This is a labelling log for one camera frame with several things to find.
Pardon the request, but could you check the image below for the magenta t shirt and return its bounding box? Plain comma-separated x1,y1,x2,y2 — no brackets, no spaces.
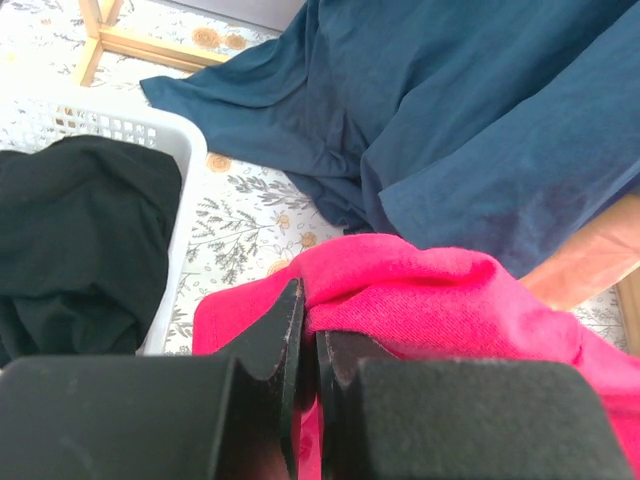
192,234,639,467

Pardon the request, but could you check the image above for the floral table cloth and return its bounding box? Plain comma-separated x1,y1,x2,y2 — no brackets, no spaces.
1,0,340,355

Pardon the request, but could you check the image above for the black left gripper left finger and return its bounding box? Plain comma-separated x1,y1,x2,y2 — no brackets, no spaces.
1,280,304,479

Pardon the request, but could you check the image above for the beige garment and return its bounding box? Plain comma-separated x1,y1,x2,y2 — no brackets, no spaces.
521,194,639,311

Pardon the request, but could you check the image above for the wooden clothes rack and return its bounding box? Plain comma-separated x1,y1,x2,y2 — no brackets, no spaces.
72,0,230,87

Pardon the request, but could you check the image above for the navy blue t shirt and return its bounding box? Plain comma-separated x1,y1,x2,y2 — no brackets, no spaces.
141,1,639,277

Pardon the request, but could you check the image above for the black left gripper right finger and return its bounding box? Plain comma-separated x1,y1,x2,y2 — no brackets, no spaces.
316,332,633,479

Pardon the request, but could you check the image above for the black printed t shirt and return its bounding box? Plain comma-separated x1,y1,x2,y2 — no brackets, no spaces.
1,135,182,363

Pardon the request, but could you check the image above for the white plastic laundry basket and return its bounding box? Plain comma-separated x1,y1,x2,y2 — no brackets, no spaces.
1,85,207,355

